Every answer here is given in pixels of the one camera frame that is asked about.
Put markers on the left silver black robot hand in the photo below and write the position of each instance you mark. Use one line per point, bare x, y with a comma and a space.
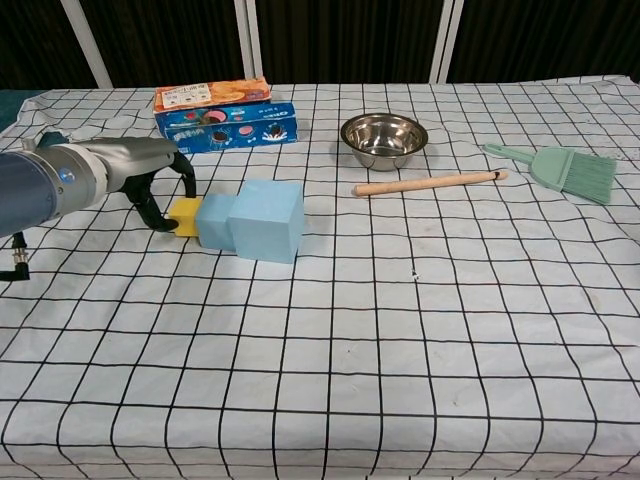
137, 157

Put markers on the yellow foam cube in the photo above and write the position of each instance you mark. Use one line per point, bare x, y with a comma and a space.
182, 216

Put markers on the small blue foam cube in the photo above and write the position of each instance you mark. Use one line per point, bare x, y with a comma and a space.
212, 225

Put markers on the green hand brush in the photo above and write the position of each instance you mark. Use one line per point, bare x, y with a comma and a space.
575, 175

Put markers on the orange biscuit box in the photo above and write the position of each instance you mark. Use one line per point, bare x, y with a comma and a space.
210, 95

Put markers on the blue Oreo cookie box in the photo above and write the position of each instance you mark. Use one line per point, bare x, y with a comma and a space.
230, 130

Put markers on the large blue foam cube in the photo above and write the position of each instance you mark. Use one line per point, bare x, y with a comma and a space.
265, 230

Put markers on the stainless steel bowl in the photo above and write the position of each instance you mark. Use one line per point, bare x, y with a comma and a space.
384, 142

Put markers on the wooden stick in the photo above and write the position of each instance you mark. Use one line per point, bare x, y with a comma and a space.
430, 183

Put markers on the white black checkered tablecloth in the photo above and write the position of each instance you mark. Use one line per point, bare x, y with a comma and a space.
375, 350

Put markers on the white partition frame post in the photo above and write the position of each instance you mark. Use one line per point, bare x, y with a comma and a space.
250, 40
446, 40
87, 45

